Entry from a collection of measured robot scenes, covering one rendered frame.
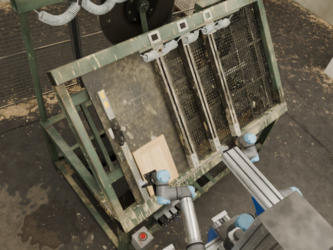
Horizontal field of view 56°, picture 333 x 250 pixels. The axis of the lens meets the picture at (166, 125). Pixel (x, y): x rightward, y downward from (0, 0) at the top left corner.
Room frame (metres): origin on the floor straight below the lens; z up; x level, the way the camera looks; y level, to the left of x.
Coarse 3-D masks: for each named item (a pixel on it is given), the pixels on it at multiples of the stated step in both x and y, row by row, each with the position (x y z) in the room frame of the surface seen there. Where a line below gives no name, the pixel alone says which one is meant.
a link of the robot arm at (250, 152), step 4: (244, 148) 1.31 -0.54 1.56; (248, 148) 1.29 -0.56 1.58; (252, 148) 1.29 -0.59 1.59; (244, 152) 1.26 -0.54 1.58; (248, 152) 1.26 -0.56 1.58; (252, 152) 1.27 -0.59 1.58; (256, 152) 1.28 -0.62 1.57; (248, 156) 1.24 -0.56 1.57; (252, 156) 1.25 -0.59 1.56; (256, 156) 1.25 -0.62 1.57; (252, 160) 1.23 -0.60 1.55; (256, 160) 1.23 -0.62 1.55
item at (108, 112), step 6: (102, 90) 1.55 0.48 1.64; (102, 102) 1.49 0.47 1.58; (108, 102) 1.52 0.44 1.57; (108, 108) 1.49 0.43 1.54; (108, 114) 1.46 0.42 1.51; (108, 120) 1.45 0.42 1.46; (114, 132) 1.39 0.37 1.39; (126, 144) 1.37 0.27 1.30; (126, 150) 1.34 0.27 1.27; (126, 156) 1.31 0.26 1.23; (126, 162) 1.29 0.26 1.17; (132, 162) 1.30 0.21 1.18; (132, 168) 1.27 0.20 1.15; (132, 174) 1.24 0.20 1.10; (138, 174) 1.26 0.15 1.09; (138, 180) 1.22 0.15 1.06; (138, 186) 1.19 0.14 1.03; (144, 192) 1.18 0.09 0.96; (144, 198) 1.14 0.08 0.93
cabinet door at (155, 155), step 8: (160, 136) 1.57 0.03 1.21; (152, 144) 1.49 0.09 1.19; (160, 144) 1.52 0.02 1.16; (136, 152) 1.38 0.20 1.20; (144, 152) 1.41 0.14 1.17; (152, 152) 1.45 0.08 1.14; (160, 152) 1.48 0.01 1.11; (168, 152) 1.51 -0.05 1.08; (136, 160) 1.34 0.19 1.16; (144, 160) 1.37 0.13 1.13; (152, 160) 1.40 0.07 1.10; (160, 160) 1.43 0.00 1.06; (168, 160) 1.47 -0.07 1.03; (144, 168) 1.32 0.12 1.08; (152, 168) 1.36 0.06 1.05; (160, 168) 1.39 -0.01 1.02; (168, 168) 1.42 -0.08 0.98; (176, 176) 1.41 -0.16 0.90; (152, 192) 1.22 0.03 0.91
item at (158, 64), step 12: (156, 48) 1.94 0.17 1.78; (168, 48) 1.89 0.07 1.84; (156, 60) 1.92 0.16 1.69; (156, 72) 1.91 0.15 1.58; (168, 84) 1.85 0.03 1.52; (168, 96) 1.79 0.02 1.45; (180, 120) 1.73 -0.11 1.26; (180, 132) 1.66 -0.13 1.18; (192, 144) 1.63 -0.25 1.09; (192, 156) 1.56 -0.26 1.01
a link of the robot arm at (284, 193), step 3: (282, 189) 0.98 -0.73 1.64; (285, 189) 0.97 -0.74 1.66; (288, 189) 0.97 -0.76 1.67; (291, 189) 0.97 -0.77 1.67; (294, 189) 0.97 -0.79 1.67; (297, 189) 0.98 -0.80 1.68; (279, 192) 0.94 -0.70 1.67; (282, 192) 0.94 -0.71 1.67; (285, 192) 0.94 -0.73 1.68; (288, 192) 0.95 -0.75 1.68; (291, 192) 0.95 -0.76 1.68; (300, 192) 0.96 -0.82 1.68; (282, 195) 0.92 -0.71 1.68; (285, 195) 0.92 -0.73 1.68; (252, 213) 1.01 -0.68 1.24; (255, 213) 1.00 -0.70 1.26; (255, 216) 0.98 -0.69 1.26
